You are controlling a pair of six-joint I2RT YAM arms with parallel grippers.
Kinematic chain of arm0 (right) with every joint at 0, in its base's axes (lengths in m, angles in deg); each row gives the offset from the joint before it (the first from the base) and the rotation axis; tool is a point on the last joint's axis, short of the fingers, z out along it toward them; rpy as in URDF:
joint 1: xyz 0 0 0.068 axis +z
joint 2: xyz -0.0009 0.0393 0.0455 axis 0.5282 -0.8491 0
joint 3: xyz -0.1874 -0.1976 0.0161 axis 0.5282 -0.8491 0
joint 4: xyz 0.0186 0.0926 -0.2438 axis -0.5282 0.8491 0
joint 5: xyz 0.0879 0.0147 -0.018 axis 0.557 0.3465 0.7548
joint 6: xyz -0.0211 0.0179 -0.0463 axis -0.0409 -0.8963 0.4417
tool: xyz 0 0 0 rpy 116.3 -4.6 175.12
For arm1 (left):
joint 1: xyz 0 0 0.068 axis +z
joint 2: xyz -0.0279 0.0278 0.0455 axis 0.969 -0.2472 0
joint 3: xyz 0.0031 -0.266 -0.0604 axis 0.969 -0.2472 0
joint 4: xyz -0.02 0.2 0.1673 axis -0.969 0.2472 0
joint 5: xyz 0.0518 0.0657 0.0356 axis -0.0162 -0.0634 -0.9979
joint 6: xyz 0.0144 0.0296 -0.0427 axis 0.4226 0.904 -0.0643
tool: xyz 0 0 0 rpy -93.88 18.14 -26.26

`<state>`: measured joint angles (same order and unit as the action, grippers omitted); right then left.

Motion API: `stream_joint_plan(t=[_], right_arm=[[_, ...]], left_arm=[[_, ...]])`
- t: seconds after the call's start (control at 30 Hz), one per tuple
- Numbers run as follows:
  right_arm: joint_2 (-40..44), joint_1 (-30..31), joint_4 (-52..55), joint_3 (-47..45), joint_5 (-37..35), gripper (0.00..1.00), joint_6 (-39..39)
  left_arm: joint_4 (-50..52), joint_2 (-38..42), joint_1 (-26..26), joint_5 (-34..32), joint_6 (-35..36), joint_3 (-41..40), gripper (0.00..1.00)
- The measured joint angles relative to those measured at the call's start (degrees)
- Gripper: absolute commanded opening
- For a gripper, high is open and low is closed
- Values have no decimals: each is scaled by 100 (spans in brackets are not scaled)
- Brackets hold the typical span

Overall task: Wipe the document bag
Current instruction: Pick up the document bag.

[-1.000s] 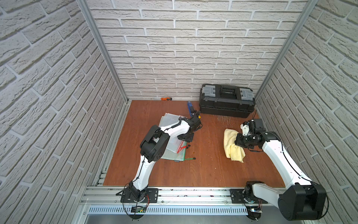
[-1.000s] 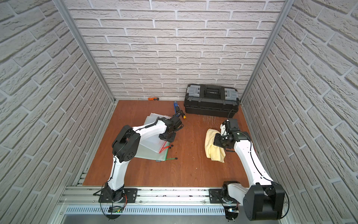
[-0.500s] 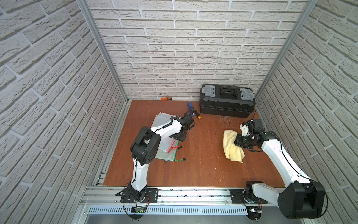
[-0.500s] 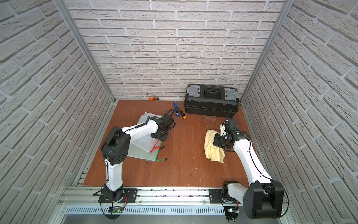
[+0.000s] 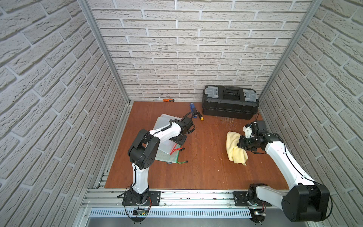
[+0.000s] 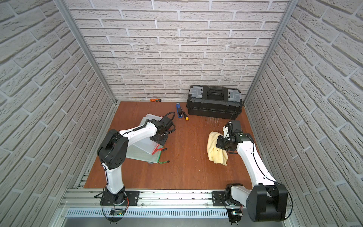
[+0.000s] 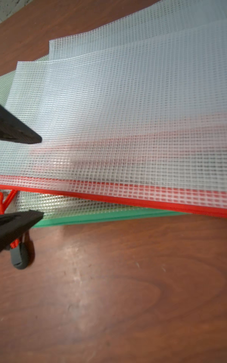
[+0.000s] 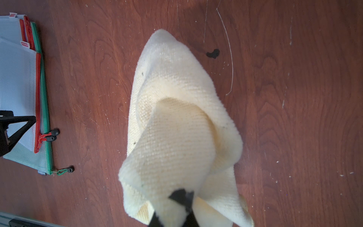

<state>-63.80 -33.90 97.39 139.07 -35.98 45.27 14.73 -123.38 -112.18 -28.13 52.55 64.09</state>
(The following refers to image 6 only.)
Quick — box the yellow wiping cloth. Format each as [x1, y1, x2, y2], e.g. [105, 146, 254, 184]
[207, 131, 228, 166]

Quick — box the white red zip document bag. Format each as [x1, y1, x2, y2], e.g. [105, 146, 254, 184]
[140, 114, 162, 126]

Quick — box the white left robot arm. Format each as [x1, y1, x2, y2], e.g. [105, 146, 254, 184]
[97, 117, 175, 196]

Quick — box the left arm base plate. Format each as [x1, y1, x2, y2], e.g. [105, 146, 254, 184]
[100, 189, 140, 206]

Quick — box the green zip mesh document bag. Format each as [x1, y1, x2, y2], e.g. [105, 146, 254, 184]
[126, 145, 169, 164]

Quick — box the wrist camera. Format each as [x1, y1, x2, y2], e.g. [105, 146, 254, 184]
[160, 112, 176, 135]
[226, 120, 243, 137]

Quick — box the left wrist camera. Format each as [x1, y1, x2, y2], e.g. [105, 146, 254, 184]
[160, 112, 176, 135]

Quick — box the yellow black screwdriver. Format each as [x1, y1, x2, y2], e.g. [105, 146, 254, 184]
[182, 111, 189, 121]

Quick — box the red zip mesh document bag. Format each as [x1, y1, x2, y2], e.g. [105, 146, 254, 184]
[133, 137, 165, 155]

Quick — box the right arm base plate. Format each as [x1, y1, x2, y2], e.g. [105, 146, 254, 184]
[211, 191, 235, 207]

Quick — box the black plastic toolbox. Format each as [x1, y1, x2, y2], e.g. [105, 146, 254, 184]
[186, 85, 243, 120]

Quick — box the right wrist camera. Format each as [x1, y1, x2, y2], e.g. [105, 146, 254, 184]
[226, 120, 243, 137]

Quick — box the orange black tool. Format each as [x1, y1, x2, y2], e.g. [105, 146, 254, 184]
[150, 98, 162, 102]

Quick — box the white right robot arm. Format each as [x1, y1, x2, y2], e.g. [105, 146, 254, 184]
[216, 133, 291, 222]

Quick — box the blue utility knife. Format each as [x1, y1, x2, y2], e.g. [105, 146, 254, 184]
[176, 103, 183, 119]

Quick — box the aluminium front rail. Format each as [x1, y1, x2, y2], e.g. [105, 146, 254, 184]
[60, 188, 240, 209]

